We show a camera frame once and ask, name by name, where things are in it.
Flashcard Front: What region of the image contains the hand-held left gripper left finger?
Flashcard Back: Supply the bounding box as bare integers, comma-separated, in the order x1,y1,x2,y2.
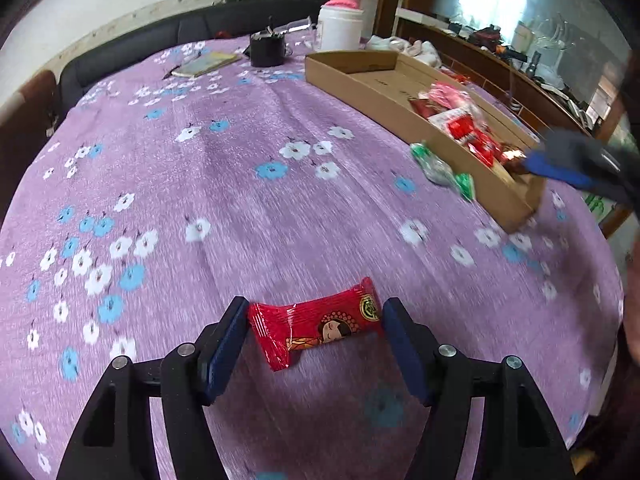
55,296,251,480

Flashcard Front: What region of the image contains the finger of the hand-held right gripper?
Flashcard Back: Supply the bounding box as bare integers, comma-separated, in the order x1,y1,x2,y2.
522,127,638,206

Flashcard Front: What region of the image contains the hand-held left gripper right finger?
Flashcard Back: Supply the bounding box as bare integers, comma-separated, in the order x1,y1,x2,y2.
381,297,576,480

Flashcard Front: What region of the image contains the red packet with green emblem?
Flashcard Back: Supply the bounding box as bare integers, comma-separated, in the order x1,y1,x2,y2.
247,276,385,372

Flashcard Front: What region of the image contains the pile of snack packets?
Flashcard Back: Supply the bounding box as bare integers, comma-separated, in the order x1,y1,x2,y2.
410,81,531,181

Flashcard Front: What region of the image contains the cardboard box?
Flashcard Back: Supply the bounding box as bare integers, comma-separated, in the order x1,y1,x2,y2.
305,50,547,235

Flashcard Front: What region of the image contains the wooden sideboard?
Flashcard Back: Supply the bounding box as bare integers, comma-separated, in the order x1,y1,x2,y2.
395,7,621,146

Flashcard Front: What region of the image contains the green clear candy packet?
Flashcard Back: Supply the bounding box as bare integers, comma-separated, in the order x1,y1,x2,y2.
410,142,476,203

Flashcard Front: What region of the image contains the white cloth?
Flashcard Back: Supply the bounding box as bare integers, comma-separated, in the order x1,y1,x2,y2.
367,35,441,67

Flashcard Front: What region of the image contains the white jar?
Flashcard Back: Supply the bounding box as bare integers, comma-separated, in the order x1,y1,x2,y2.
318,2,362,53

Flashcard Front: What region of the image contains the notebook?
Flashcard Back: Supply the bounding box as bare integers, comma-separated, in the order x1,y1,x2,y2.
171,51,243,79

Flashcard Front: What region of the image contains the brown armchair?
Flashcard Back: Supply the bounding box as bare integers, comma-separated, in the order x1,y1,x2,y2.
0,70,61,211

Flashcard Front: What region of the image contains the black container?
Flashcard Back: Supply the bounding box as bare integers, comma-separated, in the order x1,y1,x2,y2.
249,16,291,67

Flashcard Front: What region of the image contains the black sofa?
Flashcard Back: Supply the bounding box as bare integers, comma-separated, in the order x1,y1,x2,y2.
59,0,331,96

